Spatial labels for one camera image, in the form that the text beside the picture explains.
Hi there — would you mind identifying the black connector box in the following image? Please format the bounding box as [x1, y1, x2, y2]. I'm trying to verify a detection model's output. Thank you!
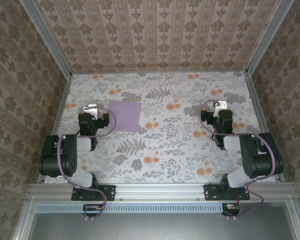
[82, 203, 104, 218]
[221, 202, 241, 217]

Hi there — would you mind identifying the aluminium side rail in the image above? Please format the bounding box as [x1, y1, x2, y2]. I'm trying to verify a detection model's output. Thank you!
[36, 74, 73, 183]
[243, 72, 286, 182]

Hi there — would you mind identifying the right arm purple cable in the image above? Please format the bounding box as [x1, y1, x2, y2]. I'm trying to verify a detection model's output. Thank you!
[199, 99, 278, 221]

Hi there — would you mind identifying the aluminium frame post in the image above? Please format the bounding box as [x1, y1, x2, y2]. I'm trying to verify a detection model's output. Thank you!
[19, 0, 73, 78]
[244, 0, 295, 76]

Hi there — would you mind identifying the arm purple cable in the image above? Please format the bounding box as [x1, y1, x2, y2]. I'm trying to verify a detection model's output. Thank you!
[57, 107, 117, 222]
[199, 99, 278, 221]

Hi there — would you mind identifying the floral table cover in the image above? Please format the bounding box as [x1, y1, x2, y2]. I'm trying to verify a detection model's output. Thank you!
[43, 71, 277, 185]

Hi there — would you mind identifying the grey slotted cable duct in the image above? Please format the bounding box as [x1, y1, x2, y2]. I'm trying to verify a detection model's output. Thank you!
[36, 203, 225, 214]

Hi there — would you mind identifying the purple cloth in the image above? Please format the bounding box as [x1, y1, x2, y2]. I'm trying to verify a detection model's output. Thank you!
[106, 100, 143, 133]

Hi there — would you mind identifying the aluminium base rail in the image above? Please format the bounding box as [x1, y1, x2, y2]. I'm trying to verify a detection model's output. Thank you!
[27, 182, 297, 201]

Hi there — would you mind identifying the grey metal panel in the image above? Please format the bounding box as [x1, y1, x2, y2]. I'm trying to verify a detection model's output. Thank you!
[27, 202, 298, 240]

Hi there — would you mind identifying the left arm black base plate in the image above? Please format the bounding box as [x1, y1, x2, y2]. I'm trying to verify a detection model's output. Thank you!
[71, 184, 116, 202]

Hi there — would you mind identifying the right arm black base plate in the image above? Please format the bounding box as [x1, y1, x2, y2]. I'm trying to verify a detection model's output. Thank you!
[204, 183, 251, 202]

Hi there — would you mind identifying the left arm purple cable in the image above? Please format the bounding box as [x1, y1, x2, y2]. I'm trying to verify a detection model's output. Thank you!
[57, 107, 117, 222]

